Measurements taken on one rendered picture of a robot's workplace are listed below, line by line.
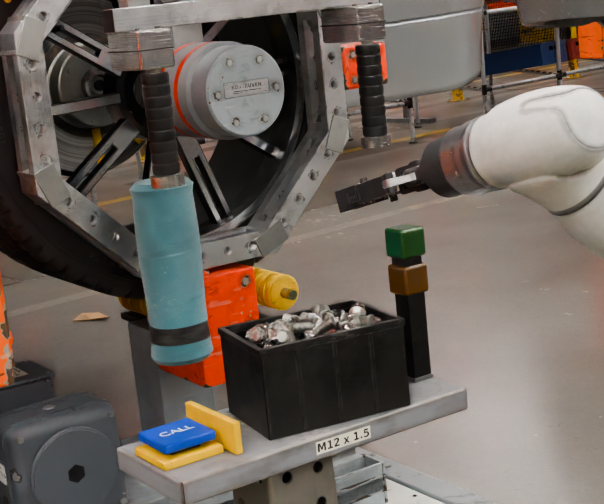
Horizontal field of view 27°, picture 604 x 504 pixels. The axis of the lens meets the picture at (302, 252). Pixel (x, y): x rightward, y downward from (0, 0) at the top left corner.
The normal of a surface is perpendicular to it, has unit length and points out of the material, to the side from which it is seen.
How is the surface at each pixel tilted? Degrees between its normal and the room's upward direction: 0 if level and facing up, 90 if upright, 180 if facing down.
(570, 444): 0
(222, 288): 90
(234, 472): 90
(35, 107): 90
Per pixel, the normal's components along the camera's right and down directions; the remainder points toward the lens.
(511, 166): -0.59, 0.62
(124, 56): -0.83, 0.19
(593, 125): 0.48, -0.07
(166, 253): 0.03, 0.19
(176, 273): 0.26, 0.20
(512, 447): -0.10, -0.97
